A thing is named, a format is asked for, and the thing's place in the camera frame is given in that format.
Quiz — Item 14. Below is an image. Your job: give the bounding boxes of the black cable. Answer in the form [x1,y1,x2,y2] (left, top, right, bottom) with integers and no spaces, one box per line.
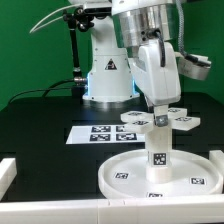
[7,78,88,105]

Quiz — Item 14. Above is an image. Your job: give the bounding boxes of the white front fence rail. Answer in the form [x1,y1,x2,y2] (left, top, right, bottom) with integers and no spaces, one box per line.
[0,195,224,224]

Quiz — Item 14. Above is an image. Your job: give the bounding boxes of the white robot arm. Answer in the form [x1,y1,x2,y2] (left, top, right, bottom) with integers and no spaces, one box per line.
[69,0,185,127]

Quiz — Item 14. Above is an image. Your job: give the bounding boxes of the white cable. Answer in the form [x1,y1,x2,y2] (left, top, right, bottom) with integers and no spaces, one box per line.
[29,4,81,34]

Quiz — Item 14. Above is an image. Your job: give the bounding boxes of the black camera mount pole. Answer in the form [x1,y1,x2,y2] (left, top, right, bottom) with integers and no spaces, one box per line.
[63,7,94,98]

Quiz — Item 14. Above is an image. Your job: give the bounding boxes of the white round table top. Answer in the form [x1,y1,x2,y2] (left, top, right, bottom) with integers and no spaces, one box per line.
[98,149,224,199]

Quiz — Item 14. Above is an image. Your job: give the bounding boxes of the white left fence block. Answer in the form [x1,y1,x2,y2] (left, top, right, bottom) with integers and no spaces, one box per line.
[0,158,17,200]

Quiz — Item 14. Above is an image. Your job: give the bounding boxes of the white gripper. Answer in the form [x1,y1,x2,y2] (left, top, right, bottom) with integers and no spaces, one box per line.
[128,40,181,127]

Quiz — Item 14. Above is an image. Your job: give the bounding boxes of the white marker sheet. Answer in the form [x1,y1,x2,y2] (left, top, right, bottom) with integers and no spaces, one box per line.
[66,125,145,144]

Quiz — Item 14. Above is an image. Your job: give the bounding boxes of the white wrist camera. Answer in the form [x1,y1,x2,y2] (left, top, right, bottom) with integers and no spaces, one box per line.
[175,53,211,80]

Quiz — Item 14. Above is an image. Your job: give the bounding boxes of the white cross-shaped table base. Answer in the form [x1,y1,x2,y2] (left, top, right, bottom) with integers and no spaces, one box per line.
[121,108,201,134]

